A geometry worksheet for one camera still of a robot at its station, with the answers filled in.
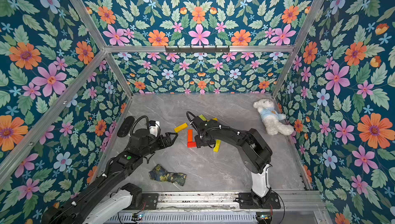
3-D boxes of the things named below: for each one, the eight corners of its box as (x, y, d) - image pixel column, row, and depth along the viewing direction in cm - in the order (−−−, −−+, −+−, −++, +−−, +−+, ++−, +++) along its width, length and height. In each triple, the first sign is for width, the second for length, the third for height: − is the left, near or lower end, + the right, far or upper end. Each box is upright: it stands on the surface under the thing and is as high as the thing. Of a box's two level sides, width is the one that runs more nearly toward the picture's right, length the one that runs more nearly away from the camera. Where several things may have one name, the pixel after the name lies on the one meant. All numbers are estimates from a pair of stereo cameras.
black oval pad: (118, 138, 99) (115, 135, 96) (126, 118, 110) (124, 115, 106) (128, 138, 99) (125, 135, 96) (135, 118, 110) (133, 115, 106)
